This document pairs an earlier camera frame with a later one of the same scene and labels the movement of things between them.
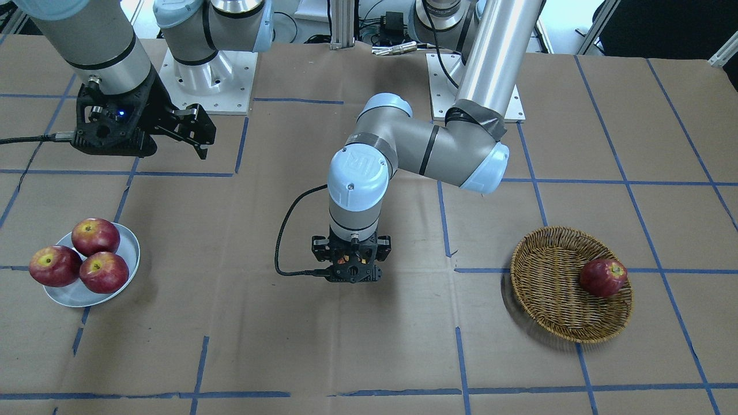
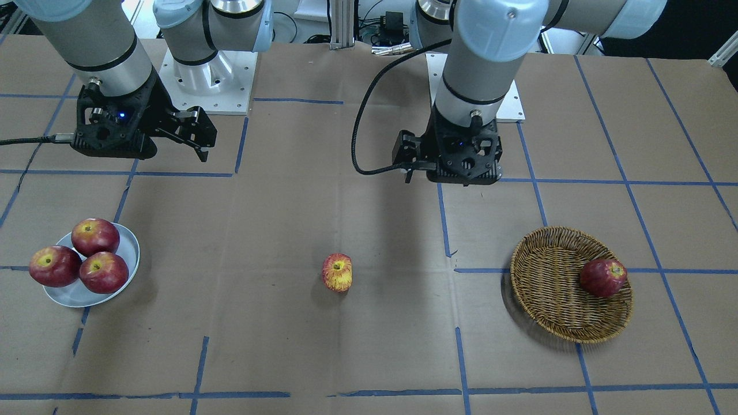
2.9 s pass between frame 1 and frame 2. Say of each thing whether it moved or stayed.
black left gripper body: moved
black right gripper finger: stayed
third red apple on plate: stayed
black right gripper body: stayed
